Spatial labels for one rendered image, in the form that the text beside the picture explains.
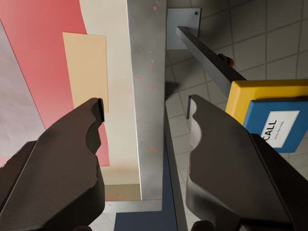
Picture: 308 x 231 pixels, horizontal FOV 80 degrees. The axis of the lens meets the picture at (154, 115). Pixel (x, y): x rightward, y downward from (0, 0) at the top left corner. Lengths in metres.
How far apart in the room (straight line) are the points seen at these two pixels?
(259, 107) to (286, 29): 1.19
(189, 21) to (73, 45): 1.01
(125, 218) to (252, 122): 0.44
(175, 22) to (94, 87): 0.98
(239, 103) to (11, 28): 0.30
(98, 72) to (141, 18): 0.09
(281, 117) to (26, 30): 0.35
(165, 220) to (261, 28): 1.18
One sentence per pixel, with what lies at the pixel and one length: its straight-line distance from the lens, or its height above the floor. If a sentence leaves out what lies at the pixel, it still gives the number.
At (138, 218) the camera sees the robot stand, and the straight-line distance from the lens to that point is 0.59.
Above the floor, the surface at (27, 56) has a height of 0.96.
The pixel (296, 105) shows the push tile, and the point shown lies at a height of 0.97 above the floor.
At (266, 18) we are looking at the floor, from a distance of 1.38.
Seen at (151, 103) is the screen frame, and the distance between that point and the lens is 0.22.
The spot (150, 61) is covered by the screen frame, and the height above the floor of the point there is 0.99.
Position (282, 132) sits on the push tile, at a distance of 0.34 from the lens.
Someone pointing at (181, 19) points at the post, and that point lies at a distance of 1.20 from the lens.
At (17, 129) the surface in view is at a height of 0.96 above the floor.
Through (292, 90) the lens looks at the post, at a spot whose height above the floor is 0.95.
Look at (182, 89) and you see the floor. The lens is 1.33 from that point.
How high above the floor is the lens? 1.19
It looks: 57 degrees down
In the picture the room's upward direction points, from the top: 176 degrees clockwise
